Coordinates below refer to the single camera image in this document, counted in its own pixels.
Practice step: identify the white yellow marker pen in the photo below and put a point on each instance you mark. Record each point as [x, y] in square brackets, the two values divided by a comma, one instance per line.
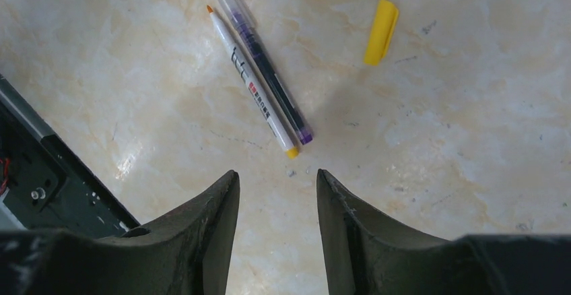
[253, 85]

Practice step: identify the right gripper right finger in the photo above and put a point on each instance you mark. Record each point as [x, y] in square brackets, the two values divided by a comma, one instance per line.
[369, 252]

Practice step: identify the yellow pen cap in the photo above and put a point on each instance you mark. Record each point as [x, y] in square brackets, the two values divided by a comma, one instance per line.
[381, 32]

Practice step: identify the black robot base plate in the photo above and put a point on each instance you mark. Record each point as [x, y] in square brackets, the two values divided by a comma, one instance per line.
[44, 184]

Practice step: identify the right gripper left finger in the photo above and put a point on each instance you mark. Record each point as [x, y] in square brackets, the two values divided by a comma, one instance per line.
[185, 251]

